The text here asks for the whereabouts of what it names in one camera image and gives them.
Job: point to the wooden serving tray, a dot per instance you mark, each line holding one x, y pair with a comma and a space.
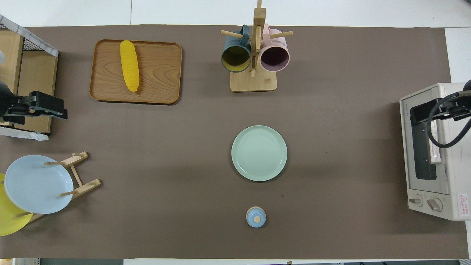
162, 73

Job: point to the wooden plate rack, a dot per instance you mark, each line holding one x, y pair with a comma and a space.
86, 186

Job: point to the yellow plate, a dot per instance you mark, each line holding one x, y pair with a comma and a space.
9, 221

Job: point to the wooden mug tree stand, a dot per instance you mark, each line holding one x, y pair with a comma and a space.
254, 82

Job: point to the brown table mat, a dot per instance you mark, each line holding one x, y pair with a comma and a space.
184, 165

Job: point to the pink mug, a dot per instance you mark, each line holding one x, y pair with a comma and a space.
275, 59

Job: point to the light blue plate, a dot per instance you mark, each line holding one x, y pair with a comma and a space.
36, 184

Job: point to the white checkered cloth liner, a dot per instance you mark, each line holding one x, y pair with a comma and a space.
36, 41

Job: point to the pale green plate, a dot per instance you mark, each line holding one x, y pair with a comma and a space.
259, 153

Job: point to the dark teal mug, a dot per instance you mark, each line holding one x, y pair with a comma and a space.
235, 59

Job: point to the small blue call bell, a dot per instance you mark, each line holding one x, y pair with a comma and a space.
255, 217

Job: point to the wooden stepped shelf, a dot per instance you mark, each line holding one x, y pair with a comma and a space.
35, 73

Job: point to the white toaster oven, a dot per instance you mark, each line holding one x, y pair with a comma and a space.
454, 176

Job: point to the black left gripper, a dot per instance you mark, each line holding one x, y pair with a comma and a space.
40, 103

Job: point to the yellow corn cob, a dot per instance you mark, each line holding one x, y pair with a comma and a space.
130, 66

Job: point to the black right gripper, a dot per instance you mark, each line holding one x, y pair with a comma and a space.
460, 106

